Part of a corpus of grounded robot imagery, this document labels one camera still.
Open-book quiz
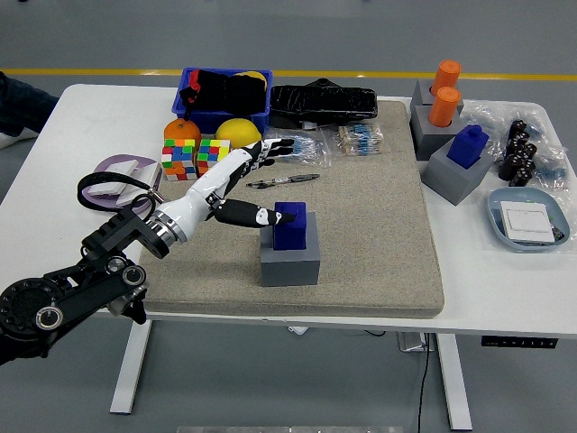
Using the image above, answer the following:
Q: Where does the black pen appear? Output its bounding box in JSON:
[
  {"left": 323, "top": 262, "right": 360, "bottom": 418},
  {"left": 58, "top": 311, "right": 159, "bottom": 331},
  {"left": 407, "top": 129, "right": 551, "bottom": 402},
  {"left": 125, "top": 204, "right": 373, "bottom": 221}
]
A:
[{"left": 245, "top": 173, "right": 322, "bottom": 189}]

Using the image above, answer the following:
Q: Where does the grey square seal holder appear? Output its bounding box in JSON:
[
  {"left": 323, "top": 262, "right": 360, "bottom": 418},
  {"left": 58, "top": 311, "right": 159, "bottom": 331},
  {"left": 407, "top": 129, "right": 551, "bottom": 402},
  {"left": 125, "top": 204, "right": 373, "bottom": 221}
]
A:
[
  {"left": 421, "top": 134, "right": 496, "bottom": 207},
  {"left": 260, "top": 211, "right": 322, "bottom": 288}
]

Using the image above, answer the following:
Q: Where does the grey power box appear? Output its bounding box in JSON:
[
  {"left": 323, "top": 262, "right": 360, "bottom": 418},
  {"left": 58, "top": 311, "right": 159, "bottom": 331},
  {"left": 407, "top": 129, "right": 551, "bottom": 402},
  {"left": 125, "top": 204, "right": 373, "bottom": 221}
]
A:
[{"left": 396, "top": 331, "right": 436, "bottom": 353}]

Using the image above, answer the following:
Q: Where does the clear bag of taped resistors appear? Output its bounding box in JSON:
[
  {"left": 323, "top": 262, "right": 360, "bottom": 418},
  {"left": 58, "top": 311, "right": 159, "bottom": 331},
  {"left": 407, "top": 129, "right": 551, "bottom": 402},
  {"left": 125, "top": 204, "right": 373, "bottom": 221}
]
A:
[{"left": 325, "top": 122, "right": 388, "bottom": 158}]

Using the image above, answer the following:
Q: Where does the grey holder with round hole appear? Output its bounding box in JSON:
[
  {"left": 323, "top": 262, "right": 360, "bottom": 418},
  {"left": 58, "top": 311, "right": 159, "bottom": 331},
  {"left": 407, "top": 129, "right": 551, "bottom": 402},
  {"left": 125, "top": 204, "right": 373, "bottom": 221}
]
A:
[
  {"left": 410, "top": 78, "right": 465, "bottom": 114},
  {"left": 408, "top": 105, "right": 462, "bottom": 162}
]

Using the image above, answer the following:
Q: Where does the blue plastic bin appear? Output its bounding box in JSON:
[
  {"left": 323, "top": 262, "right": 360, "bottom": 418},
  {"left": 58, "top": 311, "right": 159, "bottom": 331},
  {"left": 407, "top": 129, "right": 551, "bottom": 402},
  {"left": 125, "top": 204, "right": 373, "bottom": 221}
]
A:
[{"left": 171, "top": 67, "right": 275, "bottom": 135}]

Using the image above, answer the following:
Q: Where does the grey-brown mat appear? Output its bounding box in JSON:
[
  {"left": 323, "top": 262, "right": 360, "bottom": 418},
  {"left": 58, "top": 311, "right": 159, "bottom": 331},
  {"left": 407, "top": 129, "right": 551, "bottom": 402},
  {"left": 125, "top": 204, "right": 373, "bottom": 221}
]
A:
[{"left": 133, "top": 99, "right": 446, "bottom": 320}]

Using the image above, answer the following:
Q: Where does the light blue tray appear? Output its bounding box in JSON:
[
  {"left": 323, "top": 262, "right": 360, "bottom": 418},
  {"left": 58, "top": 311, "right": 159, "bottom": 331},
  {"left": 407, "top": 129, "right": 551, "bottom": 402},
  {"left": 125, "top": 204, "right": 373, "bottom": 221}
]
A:
[{"left": 487, "top": 187, "right": 570, "bottom": 253}]

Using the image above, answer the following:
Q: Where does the clear bag of blue resistors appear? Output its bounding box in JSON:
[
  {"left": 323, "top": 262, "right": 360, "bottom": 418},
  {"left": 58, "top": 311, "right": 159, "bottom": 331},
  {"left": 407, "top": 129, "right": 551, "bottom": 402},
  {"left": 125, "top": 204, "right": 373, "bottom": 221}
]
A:
[{"left": 260, "top": 128, "right": 334, "bottom": 169}]

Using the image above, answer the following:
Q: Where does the orange cylinder seal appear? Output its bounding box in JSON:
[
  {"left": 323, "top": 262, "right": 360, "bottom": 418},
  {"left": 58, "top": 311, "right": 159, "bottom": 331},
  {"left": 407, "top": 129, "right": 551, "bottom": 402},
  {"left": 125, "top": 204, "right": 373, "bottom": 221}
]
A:
[
  {"left": 431, "top": 60, "right": 463, "bottom": 97},
  {"left": 427, "top": 86, "right": 463, "bottom": 128}
]

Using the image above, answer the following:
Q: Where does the colourful puzzle cube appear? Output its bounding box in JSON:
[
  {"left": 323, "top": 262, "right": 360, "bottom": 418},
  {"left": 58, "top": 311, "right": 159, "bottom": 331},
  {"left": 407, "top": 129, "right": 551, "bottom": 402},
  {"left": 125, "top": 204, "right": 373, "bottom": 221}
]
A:
[
  {"left": 196, "top": 138, "right": 234, "bottom": 178},
  {"left": 160, "top": 138, "right": 198, "bottom": 182}
]

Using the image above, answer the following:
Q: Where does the yellow lemon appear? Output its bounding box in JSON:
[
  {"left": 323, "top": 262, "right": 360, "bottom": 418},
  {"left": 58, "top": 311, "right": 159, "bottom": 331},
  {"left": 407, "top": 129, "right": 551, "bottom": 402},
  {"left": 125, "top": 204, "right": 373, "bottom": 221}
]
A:
[{"left": 215, "top": 117, "right": 263, "bottom": 149}]

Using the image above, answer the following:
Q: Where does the black power cable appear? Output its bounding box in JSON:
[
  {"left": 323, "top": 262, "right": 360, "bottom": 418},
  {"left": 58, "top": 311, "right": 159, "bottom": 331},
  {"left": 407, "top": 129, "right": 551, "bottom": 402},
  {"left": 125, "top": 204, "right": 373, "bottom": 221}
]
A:
[{"left": 417, "top": 332, "right": 432, "bottom": 433}]

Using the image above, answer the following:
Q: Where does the blue square seal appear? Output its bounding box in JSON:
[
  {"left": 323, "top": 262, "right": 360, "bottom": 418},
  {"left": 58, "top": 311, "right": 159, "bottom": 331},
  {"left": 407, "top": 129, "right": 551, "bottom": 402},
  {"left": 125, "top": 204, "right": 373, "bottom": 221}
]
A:
[
  {"left": 445, "top": 124, "right": 490, "bottom": 170},
  {"left": 273, "top": 201, "right": 307, "bottom": 252}
]

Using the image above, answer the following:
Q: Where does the black table control panel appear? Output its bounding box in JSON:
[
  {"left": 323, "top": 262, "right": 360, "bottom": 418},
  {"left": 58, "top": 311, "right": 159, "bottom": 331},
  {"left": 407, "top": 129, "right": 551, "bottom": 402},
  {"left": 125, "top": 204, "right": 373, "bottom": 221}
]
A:
[{"left": 480, "top": 336, "right": 559, "bottom": 350}]

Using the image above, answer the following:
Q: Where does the orange fruit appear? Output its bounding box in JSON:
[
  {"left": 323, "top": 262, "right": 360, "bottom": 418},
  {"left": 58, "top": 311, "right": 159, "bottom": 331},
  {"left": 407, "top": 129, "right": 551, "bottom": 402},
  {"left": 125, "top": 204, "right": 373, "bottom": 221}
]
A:
[{"left": 163, "top": 117, "right": 203, "bottom": 148}]

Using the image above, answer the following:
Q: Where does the black plastic wrapped package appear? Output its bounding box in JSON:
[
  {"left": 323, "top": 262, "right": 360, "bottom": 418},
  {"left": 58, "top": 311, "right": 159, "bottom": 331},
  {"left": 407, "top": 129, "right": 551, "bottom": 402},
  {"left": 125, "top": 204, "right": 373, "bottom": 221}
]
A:
[{"left": 269, "top": 78, "right": 379, "bottom": 130}]

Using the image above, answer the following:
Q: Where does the white switch panel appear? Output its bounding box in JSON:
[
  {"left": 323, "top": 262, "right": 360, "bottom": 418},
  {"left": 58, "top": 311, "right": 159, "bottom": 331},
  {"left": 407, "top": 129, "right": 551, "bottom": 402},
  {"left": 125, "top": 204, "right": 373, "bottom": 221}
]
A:
[
  {"left": 499, "top": 200, "right": 556, "bottom": 246},
  {"left": 115, "top": 161, "right": 162, "bottom": 208},
  {"left": 87, "top": 159, "right": 140, "bottom": 198}
]

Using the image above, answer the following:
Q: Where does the white table leg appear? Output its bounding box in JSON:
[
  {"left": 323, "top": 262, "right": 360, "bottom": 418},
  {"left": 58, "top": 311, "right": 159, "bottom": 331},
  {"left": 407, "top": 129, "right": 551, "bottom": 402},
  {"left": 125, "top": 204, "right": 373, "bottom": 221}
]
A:
[
  {"left": 435, "top": 333, "right": 473, "bottom": 432},
  {"left": 109, "top": 318, "right": 153, "bottom": 415}
]

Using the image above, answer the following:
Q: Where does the purple tray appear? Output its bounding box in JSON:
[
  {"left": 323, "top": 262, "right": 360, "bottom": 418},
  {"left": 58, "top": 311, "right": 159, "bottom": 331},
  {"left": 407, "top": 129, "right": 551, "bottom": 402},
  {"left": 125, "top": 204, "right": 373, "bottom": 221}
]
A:
[{"left": 82, "top": 153, "right": 163, "bottom": 218}]

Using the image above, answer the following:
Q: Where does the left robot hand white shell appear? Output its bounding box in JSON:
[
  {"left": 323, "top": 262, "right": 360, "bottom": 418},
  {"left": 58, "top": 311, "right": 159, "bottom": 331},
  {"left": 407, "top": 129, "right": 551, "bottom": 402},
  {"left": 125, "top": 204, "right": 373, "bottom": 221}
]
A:
[{"left": 157, "top": 138, "right": 298, "bottom": 245}]

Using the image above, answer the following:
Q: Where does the black cloth with red trim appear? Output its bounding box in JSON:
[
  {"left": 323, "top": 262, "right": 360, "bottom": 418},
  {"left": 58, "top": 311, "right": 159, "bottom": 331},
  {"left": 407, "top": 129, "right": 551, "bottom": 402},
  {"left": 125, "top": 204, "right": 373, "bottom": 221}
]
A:
[{"left": 179, "top": 68, "right": 268, "bottom": 114}]

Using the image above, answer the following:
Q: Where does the clear plastic component bag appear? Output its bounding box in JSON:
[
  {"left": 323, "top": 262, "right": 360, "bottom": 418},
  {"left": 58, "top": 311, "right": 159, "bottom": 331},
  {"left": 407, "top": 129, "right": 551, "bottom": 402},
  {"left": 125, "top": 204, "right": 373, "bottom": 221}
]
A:
[
  {"left": 531, "top": 134, "right": 570, "bottom": 193},
  {"left": 462, "top": 99, "right": 549, "bottom": 157}
]

